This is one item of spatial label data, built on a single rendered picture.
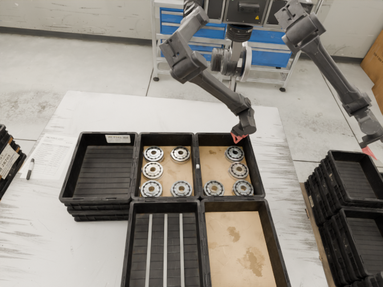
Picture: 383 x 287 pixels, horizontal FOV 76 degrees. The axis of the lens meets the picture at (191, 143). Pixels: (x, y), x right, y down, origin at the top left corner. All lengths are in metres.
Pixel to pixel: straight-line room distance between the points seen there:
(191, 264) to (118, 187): 0.49
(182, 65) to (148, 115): 0.98
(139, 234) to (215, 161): 0.54
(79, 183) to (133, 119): 0.63
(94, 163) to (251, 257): 0.87
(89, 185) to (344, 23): 3.87
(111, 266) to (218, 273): 0.47
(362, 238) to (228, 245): 1.09
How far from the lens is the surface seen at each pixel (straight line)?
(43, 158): 1.67
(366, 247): 2.00
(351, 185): 2.06
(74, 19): 4.24
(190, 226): 1.15
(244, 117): 1.11
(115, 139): 1.38
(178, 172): 1.28
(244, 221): 1.20
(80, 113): 1.87
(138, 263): 1.11
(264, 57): 3.17
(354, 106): 1.11
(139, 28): 3.99
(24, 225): 1.47
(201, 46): 3.03
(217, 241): 1.14
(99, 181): 1.30
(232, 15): 1.34
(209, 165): 1.32
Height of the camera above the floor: 1.89
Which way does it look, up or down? 49 degrees down
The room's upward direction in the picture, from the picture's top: 6 degrees clockwise
